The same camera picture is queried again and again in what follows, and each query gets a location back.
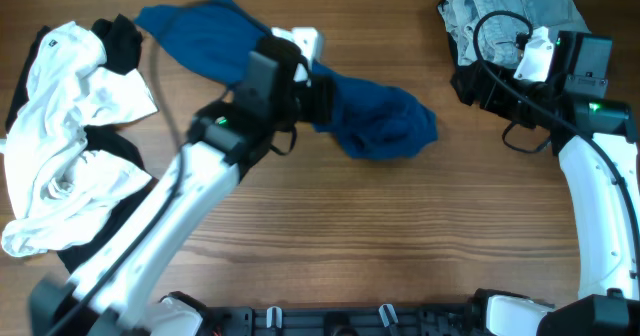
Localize white shirt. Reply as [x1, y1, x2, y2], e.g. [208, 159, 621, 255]
[1, 22, 157, 257]

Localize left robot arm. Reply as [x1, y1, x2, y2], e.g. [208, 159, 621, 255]
[29, 49, 335, 335]

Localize black garment left pile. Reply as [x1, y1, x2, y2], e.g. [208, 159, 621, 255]
[5, 15, 149, 272]

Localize folded light blue jeans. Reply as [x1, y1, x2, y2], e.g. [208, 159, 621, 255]
[437, 0, 589, 69]

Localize left black cable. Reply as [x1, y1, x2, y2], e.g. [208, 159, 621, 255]
[44, 0, 261, 336]

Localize blue polo shirt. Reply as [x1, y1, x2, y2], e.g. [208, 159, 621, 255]
[134, 0, 438, 161]

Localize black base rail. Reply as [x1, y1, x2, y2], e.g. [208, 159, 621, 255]
[199, 303, 491, 336]

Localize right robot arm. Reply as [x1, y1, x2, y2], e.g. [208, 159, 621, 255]
[473, 28, 639, 335]

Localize folded black garment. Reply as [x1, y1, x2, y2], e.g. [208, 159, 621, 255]
[437, 0, 500, 109]

